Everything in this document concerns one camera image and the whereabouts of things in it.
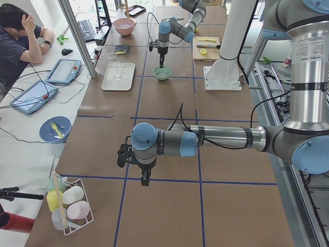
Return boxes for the wooden cutting board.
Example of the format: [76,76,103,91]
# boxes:
[193,37,221,61]

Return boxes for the yellow plastic fork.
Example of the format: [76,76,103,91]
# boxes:
[50,122,64,138]

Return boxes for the half lemon slice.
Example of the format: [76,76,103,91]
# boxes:
[200,48,208,56]

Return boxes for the red cylinder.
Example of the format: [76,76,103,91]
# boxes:
[1,212,35,233]

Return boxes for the metal handled knife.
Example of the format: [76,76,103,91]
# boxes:
[196,44,221,49]

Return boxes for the yellow cup in rack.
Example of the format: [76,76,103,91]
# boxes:
[46,189,59,212]

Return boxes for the wine glass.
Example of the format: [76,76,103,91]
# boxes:
[107,52,122,81]

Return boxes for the aluminium frame post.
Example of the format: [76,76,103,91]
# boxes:
[59,0,97,78]

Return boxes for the blue teach pendant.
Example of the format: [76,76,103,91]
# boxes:
[45,59,82,85]
[10,80,58,115]

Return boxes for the pink cup in rack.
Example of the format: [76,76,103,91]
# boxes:
[67,201,90,220]

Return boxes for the black tripod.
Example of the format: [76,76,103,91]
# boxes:
[1,186,44,202]

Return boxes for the blue bowl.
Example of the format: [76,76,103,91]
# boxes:
[39,116,71,144]

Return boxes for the green bowl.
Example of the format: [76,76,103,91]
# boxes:
[153,65,171,80]

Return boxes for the yellow plastic knife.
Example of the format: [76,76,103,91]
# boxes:
[196,38,217,42]

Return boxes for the white wire cup rack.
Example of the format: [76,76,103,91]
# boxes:
[51,173,94,236]

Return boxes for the white cup in rack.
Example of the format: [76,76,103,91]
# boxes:
[62,186,84,205]

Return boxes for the near blue teach pendant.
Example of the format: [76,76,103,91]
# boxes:
[10,80,58,115]

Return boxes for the far blue teach pendant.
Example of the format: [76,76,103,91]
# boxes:
[45,59,82,85]

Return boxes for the wooden stand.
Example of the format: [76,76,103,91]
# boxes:
[124,0,131,18]

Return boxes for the white bear tray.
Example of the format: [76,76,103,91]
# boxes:
[101,61,135,91]

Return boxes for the pink bowl with ice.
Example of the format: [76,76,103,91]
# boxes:
[113,17,137,37]

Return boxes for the person in dark shirt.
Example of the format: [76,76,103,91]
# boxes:
[1,3,54,97]

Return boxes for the black keyboard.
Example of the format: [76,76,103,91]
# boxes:
[78,20,97,43]

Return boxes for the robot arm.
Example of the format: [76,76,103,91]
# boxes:
[118,1,328,186]
[155,0,207,68]

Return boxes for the grey folded cloth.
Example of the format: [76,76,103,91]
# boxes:
[114,44,131,55]

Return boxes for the black computer mouse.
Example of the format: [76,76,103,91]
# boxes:
[61,48,73,56]

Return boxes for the grey cup in rack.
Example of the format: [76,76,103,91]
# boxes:
[51,208,68,230]

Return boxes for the white camera pole base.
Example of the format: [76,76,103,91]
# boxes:
[204,0,258,91]

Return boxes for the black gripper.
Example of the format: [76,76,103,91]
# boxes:
[157,46,168,68]
[134,153,157,186]

